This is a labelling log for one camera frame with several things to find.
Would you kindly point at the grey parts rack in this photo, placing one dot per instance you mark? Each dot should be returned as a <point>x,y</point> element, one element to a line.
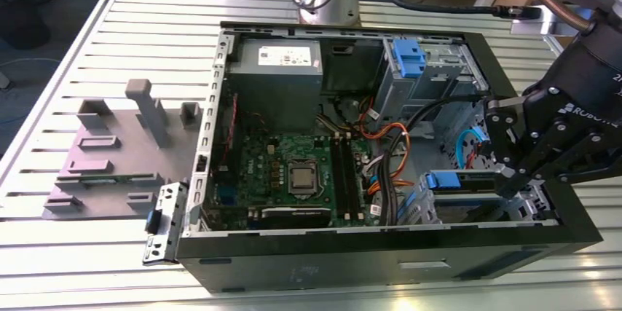
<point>125,158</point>

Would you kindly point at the metal optical drive cage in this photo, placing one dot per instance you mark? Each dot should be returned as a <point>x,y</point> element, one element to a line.
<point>412,92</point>

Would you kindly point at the metal expansion slot bracket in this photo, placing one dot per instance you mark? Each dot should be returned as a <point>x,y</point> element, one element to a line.
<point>169,194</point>

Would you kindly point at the black RAM slot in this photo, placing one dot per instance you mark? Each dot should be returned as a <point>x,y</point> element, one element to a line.
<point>341,176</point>
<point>353,176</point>

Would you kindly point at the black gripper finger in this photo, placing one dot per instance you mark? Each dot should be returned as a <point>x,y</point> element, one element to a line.
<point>578,154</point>
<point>502,132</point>

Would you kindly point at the CPU socket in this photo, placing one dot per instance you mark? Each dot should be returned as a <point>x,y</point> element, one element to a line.
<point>287,180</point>

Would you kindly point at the grey power supply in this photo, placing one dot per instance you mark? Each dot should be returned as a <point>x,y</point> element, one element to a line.
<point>272,100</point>

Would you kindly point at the black graphics card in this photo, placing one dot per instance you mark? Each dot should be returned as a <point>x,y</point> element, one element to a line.
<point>291,216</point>

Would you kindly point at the black chair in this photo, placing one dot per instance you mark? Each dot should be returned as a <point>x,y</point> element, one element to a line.
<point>24,27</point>

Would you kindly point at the metal disk bay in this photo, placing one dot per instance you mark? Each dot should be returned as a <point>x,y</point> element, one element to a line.
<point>421,194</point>

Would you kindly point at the green motherboard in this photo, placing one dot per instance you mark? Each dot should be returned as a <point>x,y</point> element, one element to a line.
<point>261,180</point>

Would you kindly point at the black PC case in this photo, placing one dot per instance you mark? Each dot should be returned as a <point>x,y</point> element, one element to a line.
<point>340,263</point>

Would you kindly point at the hard disk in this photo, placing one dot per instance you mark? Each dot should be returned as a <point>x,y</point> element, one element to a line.
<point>444,180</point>

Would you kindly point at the blue plastic drive latch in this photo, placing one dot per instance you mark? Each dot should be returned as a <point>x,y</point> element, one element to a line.
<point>409,58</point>

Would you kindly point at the silver CPU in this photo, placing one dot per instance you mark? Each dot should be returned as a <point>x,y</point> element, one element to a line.
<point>303,176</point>

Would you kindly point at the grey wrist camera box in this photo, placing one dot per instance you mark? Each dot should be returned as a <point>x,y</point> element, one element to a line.
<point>543,23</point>

